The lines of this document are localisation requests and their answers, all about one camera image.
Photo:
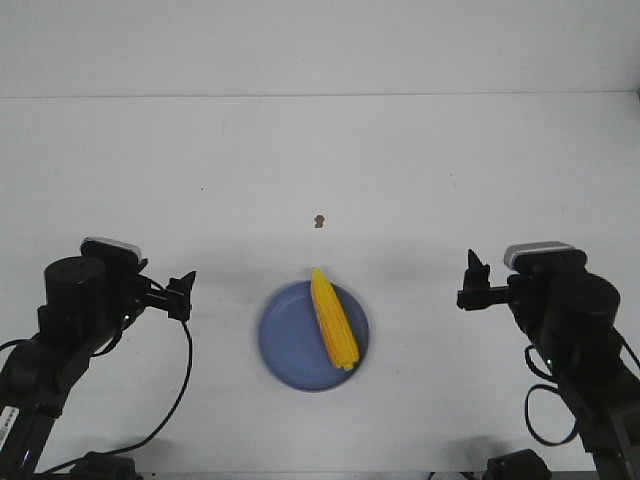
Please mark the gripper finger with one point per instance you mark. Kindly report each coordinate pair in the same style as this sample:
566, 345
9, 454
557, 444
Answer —
473, 299
476, 276
179, 307
181, 288

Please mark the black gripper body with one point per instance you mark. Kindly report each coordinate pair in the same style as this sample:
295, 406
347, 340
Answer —
149, 294
508, 294

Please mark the blue round plate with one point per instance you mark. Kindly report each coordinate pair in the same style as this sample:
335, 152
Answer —
291, 345

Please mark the yellow corn cob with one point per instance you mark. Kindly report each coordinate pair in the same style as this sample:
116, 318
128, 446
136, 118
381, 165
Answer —
337, 334

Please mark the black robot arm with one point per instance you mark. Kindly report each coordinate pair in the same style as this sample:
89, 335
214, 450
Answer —
568, 315
90, 302

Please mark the small brown table stain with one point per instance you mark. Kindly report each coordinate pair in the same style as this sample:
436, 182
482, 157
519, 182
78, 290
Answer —
319, 221

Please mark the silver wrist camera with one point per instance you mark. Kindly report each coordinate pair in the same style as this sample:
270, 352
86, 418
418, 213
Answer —
112, 248
513, 252

